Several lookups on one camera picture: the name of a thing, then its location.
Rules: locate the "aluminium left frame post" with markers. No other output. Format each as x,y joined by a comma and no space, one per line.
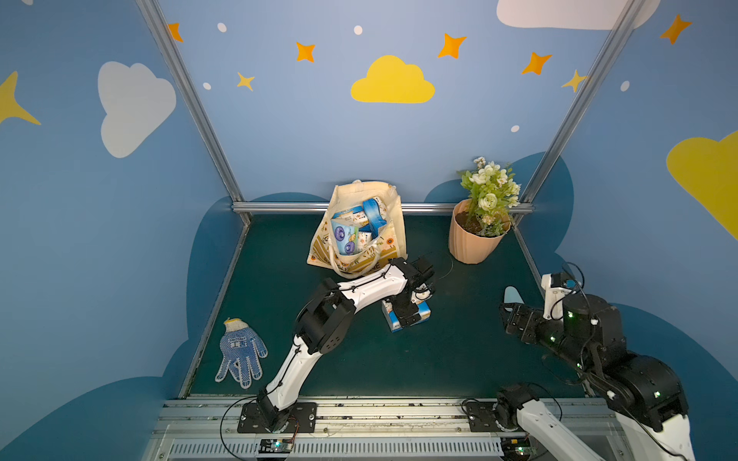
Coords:
155,21

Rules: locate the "blue cat tissue pack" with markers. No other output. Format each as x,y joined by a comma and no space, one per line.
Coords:
346,236

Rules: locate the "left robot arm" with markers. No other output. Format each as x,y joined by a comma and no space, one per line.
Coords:
402,287

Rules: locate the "floral tissue pack bottom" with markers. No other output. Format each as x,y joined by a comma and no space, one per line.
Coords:
375,215

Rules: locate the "pink ribbed flower pot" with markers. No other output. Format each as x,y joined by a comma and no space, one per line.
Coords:
470,248

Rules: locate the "right green circuit board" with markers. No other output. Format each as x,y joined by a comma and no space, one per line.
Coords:
516,449

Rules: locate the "floral tissue pack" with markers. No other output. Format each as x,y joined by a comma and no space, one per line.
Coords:
407,316
375,215
357,217

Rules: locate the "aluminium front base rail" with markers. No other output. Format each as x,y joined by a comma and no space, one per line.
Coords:
350,428

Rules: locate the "light blue garden trowel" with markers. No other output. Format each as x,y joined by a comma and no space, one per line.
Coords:
512,295

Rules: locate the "green circuit board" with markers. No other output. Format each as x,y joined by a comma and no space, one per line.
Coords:
516,449
275,446

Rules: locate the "white flower plant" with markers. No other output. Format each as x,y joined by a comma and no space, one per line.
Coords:
493,193

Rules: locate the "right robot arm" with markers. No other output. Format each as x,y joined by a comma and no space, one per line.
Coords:
647,398

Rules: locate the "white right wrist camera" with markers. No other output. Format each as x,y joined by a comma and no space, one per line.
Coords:
556,287

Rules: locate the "left green circuit board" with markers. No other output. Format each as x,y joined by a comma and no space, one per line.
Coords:
275,446

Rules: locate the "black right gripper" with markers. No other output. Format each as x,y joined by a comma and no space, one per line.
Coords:
516,320

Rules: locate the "blue dotted work glove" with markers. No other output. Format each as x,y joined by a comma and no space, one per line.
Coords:
242,350

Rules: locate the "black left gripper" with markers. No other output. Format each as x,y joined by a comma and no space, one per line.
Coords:
407,311

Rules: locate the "aluminium right frame post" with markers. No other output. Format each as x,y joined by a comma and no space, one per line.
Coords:
609,53

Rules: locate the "aluminium frame post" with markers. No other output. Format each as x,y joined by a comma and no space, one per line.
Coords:
609,53
155,21

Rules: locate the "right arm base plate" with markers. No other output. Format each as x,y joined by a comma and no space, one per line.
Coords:
490,416

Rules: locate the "cream floral canvas bag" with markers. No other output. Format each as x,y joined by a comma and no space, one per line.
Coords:
362,230

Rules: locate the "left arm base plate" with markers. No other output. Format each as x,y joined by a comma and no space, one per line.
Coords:
257,418

